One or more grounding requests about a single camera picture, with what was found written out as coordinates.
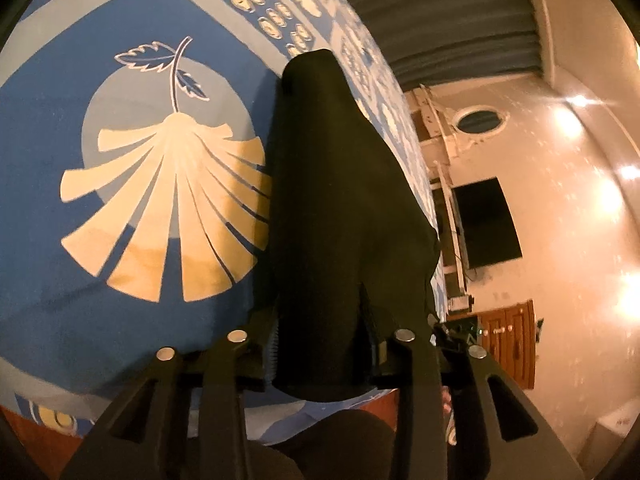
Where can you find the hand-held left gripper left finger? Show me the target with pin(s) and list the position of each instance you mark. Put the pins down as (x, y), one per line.
(250, 355)

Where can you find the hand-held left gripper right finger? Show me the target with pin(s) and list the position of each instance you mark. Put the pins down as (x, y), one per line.
(400, 357)

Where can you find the black pants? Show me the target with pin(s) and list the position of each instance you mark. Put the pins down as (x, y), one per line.
(340, 200)

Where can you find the brown wooden cabinet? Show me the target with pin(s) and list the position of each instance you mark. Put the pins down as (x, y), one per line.
(507, 340)

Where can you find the black television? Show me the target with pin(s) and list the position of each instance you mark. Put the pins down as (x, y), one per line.
(487, 222)

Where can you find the blue patterned bed sheet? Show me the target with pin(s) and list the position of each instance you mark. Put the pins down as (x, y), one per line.
(65, 260)

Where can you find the cream vanity table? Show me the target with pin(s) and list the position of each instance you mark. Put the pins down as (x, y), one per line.
(442, 125)

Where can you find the oval vanity mirror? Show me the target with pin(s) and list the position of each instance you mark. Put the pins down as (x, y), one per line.
(480, 120)

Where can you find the dark green curtain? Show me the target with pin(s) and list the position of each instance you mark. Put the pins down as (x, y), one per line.
(450, 15)

